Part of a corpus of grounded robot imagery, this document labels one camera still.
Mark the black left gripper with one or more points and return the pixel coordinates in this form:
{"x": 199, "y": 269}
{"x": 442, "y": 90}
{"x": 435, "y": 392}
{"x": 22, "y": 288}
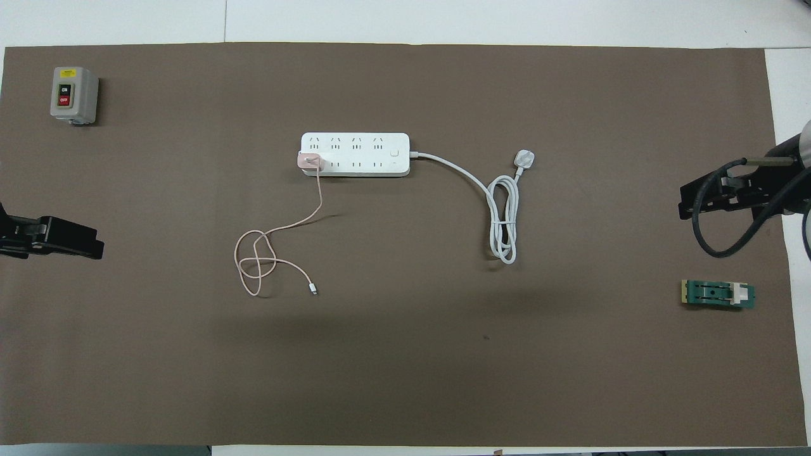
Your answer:
{"x": 16, "y": 234}

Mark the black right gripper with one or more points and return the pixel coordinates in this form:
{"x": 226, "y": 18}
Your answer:
{"x": 782, "y": 187}

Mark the pink charger adapter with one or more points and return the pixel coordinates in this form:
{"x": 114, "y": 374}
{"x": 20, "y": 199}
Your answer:
{"x": 310, "y": 163}

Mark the green circuit board module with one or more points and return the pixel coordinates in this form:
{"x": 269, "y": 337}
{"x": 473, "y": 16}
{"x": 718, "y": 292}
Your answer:
{"x": 713, "y": 294}

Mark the brown table mat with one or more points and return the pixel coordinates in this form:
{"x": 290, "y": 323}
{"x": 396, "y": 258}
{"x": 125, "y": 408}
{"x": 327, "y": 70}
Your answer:
{"x": 405, "y": 380}

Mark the grey on-off switch box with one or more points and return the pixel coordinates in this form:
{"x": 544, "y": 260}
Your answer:
{"x": 81, "y": 95}

